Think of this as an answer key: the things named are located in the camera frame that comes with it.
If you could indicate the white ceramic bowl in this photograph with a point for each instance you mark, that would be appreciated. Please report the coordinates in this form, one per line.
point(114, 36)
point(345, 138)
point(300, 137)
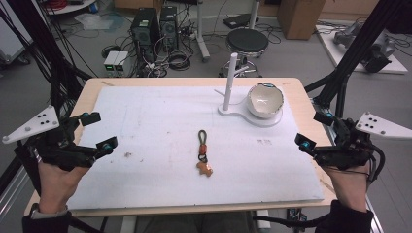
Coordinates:
point(265, 98)

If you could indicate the clear plastic bag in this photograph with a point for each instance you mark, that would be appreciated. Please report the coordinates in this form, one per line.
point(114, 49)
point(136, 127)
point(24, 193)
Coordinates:
point(94, 21)

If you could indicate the white power supply box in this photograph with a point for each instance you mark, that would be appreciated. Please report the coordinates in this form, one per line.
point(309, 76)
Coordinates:
point(110, 63)
point(122, 61)

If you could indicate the wooden table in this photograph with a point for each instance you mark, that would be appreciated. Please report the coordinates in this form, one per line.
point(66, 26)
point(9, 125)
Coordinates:
point(94, 83)

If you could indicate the black round stool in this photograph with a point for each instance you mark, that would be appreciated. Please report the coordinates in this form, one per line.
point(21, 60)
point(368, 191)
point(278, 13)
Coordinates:
point(247, 40)

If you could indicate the black flat device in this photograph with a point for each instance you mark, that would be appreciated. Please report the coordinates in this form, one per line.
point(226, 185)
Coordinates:
point(238, 21)

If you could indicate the black computer tower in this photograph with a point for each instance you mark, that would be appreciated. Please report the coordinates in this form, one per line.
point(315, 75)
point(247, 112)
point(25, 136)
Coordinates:
point(144, 32)
point(169, 27)

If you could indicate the white floor platform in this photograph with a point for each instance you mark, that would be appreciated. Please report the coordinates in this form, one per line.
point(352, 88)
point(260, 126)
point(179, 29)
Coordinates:
point(398, 66)

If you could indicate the brown cardboard box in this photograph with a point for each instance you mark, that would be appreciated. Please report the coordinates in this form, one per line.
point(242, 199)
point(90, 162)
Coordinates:
point(299, 17)

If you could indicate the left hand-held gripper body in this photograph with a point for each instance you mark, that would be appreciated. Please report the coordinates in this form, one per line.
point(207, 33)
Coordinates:
point(48, 149)

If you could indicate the white table mat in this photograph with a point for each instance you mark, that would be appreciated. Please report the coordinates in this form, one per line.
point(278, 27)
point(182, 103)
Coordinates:
point(155, 136)

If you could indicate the white branched hanger stand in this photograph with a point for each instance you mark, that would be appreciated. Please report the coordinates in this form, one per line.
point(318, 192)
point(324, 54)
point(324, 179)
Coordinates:
point(230, 81)

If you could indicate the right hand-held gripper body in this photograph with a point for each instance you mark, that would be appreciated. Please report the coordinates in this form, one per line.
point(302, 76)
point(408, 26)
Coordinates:
point(350, 145)

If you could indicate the white table leg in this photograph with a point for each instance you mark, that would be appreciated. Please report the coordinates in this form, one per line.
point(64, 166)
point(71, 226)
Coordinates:
point(200, 29)

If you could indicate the person's right hand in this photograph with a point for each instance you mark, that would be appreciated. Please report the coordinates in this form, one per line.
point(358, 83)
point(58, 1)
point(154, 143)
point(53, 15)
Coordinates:
point(346, 186)

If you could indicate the grey wrist watch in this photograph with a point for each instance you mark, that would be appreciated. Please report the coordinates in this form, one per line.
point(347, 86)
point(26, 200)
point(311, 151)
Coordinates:
point(42, 214)

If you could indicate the grey robot device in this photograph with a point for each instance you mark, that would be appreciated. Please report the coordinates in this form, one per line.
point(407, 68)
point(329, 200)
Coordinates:
point(379, 48)

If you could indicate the person's left hand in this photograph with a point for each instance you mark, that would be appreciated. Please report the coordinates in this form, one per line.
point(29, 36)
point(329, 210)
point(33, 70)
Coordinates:
point(58, 184)

